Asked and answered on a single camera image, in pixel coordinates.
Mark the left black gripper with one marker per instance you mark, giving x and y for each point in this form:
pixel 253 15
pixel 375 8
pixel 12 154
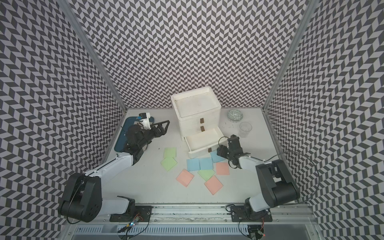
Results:
pixel 159 126

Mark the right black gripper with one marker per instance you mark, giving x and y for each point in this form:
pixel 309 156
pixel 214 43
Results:
pixel 221 150

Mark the blue sticky note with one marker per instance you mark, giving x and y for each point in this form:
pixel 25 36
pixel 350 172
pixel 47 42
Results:
pixel 206 164
pixel 216 158
pixel 193 165

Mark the white bottom drawer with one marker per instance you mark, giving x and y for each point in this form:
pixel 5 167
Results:
pixel 205 142

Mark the white drawer cabinet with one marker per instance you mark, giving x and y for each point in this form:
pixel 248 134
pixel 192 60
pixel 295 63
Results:
pixel 197 111

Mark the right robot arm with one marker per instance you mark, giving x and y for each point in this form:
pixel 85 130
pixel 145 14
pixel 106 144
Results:
pixel 276 184

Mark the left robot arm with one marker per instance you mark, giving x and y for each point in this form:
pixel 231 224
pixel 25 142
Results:
pixel 82 199

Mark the pink sticky note right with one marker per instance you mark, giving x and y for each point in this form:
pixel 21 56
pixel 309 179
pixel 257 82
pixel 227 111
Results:
pixel 222 169

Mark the pink sticky note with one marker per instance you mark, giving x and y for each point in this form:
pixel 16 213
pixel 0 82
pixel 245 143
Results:
pixel 222 169
pixel 213 185
pixel 185 177

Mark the green sticky note upper left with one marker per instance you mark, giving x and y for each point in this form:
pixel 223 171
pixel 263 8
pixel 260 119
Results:
pixel 170 152

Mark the green sticky note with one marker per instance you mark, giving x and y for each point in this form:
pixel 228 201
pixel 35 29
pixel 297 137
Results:
pixel 168 163
pixel 206 174
pixel 170 152

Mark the green sticky note centre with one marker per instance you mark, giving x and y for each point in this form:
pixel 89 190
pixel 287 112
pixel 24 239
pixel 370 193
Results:
pixel 206 174

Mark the green sticky note lower left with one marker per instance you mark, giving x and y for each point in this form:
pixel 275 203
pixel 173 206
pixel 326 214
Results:
pixel 168 163

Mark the pink sticky note bottom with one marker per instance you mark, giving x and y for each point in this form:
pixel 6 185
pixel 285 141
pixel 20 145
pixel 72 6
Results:
pixel 213 185

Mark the pink sticky note left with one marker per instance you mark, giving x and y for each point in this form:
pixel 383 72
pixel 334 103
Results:
pixel 185 177

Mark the clear plastic cup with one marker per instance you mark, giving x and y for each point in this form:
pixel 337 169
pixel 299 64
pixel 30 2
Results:
pixel 244 129

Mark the blue tray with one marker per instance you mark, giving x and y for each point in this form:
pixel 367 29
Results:
pixel 122 141

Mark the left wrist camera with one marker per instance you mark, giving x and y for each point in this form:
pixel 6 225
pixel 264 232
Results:
pixel 144 119

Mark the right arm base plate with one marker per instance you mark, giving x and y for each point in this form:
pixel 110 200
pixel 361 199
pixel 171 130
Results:
pixel 243 214

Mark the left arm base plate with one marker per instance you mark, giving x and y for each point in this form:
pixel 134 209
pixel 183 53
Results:
pixel 143 212

